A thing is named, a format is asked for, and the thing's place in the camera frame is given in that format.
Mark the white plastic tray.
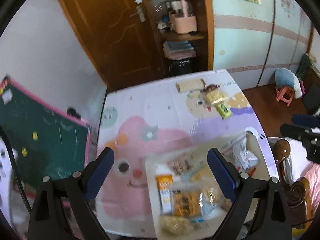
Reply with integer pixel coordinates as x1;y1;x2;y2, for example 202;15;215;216
145;127;270;239

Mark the blue white plush pillow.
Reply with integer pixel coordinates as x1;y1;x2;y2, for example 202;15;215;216
275;68;302;99

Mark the white bed pillow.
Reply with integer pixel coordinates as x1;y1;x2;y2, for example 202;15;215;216
284;137;312;185

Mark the brown wooden bedpost knob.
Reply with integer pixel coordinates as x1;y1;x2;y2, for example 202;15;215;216
272;139;291;163

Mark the large yellow cake packet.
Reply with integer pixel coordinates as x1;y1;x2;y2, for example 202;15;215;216
181;164;223;218

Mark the pale yellow snack bag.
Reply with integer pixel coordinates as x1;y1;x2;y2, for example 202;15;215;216
158;216;194;236

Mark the orange oats bar packet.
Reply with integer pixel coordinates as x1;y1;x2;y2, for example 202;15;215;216
156;174;173;215

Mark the small green snack packet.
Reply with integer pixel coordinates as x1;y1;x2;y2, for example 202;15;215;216
216;103;233;119

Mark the folded towels stack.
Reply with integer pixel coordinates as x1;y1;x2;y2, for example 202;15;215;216
163;41;196;61

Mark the green chalkboard pink frame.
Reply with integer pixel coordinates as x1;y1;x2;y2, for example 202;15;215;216
1;76;91;198

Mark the white red snack packet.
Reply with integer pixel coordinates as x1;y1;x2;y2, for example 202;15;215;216
221;132;260;176

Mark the brown wooden door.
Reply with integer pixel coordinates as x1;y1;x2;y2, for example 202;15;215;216
58;0;165;91

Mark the cartoon printed tablecloth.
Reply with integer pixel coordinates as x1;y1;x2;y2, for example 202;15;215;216
96;70;277;238

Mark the yellow biscuit clear bag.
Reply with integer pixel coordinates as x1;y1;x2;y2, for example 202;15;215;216
171;190;201;218

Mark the dark brown snack bag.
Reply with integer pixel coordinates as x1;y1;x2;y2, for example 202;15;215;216
167;153;193;176

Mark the pink storage basket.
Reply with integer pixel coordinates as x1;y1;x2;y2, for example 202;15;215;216
169;0;197;34

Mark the wooden shelf cabinet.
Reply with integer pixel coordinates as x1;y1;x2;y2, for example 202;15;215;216
144;0;214;76

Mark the yellow puff snack bag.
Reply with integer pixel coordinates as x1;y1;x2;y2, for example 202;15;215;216
202;84;228;106

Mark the pink blanket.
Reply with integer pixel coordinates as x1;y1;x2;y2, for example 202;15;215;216
301;163;320;216

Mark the beige wafer packet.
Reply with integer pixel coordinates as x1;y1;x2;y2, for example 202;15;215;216
176;79;206;93

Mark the pink plastic stool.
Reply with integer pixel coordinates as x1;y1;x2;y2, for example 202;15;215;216
276;86;295;106

